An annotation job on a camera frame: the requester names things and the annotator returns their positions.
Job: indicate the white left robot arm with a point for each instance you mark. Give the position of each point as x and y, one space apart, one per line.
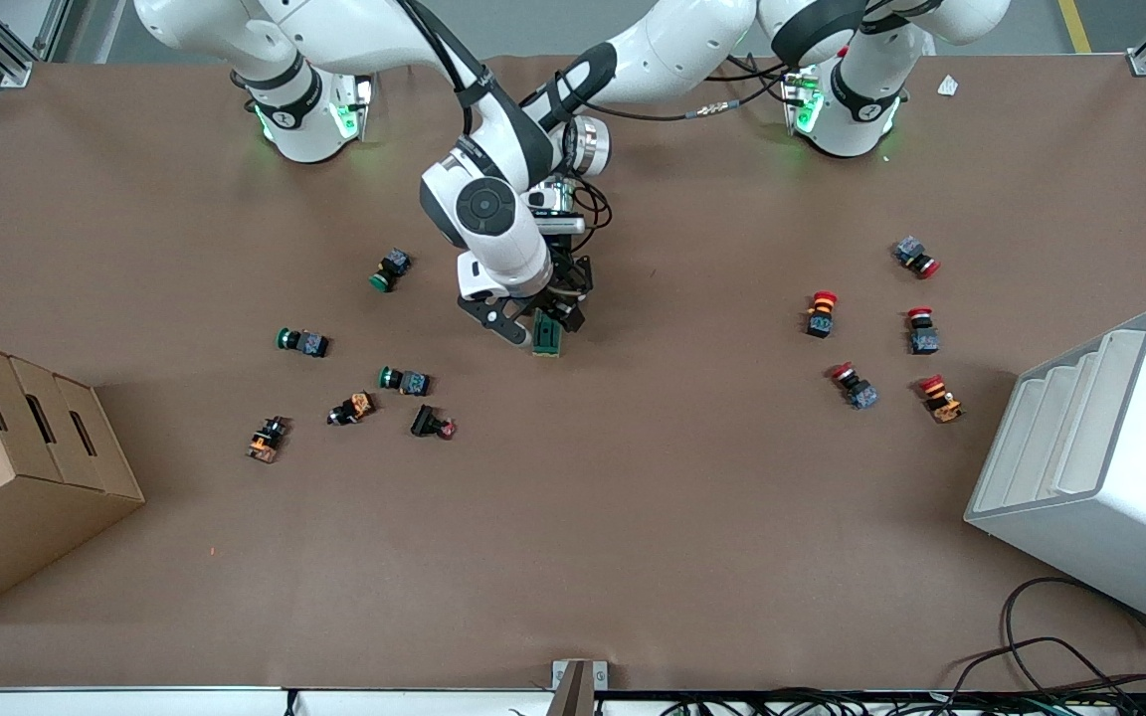
682 40

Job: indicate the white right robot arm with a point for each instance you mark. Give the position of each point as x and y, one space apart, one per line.
354 30

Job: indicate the black pink button switch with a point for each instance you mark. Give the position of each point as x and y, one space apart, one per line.
432 423

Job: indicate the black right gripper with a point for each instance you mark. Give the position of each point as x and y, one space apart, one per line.
544 299

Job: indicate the brown table mat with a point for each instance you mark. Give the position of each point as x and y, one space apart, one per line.
633 517

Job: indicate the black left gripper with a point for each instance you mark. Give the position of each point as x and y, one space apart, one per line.
569 276

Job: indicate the small white paper scrap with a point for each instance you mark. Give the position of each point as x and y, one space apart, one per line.
948 86

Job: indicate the brown cardboard box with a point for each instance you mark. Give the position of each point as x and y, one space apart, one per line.
16 497

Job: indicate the aluminium camera post bracket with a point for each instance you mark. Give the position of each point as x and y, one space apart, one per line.
578 686

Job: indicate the green terminal block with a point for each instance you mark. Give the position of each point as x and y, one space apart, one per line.
546 340

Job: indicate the black orange selector switch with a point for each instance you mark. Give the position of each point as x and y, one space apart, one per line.
352 409
267 439

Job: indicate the red button orange black body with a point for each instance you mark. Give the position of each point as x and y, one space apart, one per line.
821 313

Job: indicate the red button grey body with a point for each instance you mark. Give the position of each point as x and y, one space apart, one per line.
917 257
854 386
922 330

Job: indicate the green push button switch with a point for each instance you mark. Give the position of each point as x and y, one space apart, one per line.
391 269
302 342
404 380

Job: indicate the white slotted bin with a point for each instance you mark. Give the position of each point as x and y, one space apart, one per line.
1130 477

